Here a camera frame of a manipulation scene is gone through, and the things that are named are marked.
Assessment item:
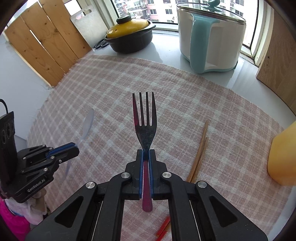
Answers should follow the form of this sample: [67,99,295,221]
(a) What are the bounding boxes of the wooden side panel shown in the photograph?
[255,9,296,112]

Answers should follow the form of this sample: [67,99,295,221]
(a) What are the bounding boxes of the black casserole pot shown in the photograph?
[104,20,156,54]

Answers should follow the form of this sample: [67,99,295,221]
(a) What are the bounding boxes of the person's left forearm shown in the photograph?
[0,196,48,241]

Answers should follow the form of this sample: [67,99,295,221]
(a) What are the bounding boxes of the red-tipped wooden chopstick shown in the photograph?
[155,120,209,239]
[159,137,210,240]

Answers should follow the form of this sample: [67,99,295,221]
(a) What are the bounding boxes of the wooden slat board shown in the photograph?
[5,0,92,87]

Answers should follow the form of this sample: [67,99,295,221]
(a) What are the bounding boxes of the yellow casserole lid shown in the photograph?
[105,16,151,39]

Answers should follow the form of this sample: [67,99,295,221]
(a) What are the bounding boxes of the yellow plastic cup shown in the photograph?
[267,120,296,186]

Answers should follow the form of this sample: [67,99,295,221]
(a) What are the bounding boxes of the apartment buildings outside window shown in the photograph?
[113,0,245,24]

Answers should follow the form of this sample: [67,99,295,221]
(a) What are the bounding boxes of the white cutting board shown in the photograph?
[69,6,104,49]

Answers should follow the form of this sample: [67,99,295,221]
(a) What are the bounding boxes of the pink plaid tablecloth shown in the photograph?
[26,54,293,241]

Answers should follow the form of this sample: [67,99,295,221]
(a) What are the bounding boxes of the person's left hand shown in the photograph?
[33,190,48,212]

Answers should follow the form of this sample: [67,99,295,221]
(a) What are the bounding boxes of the metal fork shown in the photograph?
[132,91,157,212]

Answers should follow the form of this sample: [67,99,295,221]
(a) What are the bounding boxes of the teal and white pot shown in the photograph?
[177,6,247,74]

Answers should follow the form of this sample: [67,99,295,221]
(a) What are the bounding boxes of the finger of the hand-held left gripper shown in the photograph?
[21,146,80,174]
[23,143,76,160]

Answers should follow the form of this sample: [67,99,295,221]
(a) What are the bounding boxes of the glass pot lid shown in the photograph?
[176,0,247,26]

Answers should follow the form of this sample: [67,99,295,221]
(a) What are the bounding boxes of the translucent plastic knife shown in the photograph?
[66,108,95,174]

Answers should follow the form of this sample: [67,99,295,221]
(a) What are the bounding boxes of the black-handled scissors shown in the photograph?
[94,38,109,49]

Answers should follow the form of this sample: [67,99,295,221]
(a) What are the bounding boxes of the white window frame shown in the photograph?
[91,0,271,61]

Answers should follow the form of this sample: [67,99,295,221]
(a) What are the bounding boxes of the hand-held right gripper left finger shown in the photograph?
[25,149,144,241]

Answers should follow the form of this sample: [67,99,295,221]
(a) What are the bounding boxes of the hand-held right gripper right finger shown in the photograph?
[149,149,269,241]

